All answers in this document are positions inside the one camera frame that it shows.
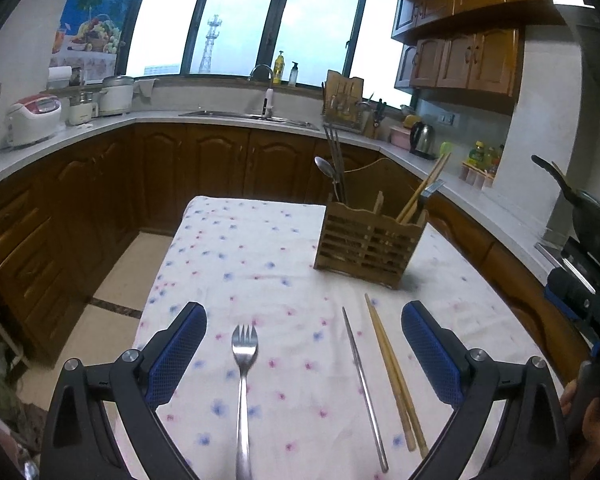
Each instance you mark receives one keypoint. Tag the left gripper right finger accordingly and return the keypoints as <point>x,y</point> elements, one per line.
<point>530,442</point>

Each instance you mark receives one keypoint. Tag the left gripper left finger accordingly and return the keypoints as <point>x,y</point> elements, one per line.
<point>78,442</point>

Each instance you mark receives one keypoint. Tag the wooden chopstick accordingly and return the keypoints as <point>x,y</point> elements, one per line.
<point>415,194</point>
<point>420,187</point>
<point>427,189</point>
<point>392,369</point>
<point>421,443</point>

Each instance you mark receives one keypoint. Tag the steel spoon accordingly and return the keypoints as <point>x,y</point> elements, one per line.
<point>329,171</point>

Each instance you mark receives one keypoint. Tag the steel chopstick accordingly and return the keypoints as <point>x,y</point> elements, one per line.
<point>379,445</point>
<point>337,161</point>

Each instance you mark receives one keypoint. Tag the kitchen sink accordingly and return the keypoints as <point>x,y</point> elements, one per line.
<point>249,116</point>

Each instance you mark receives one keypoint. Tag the person's right hand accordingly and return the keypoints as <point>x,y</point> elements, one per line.
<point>590,426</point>

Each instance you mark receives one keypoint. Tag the black wok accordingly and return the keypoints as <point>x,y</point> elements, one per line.
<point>585,209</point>

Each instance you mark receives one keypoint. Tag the spice jar rack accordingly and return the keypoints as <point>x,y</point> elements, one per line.
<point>475,177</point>

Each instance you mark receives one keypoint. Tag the green yellow bottle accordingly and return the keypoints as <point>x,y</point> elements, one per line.
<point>485,158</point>

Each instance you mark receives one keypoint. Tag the green cup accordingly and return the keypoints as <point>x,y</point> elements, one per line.
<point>446,148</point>

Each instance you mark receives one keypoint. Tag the lower wooden cabinets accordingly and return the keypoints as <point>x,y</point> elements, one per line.
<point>66,218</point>

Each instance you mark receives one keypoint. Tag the wooden cabinets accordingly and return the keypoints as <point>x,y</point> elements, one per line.
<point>467,52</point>
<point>66,218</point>

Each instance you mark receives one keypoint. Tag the wooden utensil holder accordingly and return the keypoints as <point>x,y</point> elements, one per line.
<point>365,235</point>

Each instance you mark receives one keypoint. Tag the steel electric kettle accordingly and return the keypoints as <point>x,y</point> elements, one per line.
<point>422,140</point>

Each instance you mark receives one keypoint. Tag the floral white tablecloth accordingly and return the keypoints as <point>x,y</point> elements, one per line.
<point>251,262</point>

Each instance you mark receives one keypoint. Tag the pink container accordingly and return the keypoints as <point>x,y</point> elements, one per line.
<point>400,137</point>

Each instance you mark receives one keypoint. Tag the black knife block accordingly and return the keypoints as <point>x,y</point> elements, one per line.
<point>379,112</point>

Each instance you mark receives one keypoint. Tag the upper wooden cabinets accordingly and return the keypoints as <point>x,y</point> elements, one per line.
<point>467,52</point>

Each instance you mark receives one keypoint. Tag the countertop dish rack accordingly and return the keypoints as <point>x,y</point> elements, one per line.
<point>343,103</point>

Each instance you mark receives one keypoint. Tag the white red rice cooker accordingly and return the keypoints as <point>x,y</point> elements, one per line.
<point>32,119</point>

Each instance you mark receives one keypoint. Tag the small white appliance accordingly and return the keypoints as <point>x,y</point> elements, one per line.
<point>82,108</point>

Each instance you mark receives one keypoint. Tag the clear soap dispenser bottle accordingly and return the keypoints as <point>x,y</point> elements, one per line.
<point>293,76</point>

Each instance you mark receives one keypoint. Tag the paper towel roll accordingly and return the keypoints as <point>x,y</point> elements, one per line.
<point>59,77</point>

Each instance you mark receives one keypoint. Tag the yellow oil bottle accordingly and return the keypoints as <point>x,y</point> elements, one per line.
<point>278,68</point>

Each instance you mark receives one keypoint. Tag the fruit beach wall poster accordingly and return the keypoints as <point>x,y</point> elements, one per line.
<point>89,37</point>

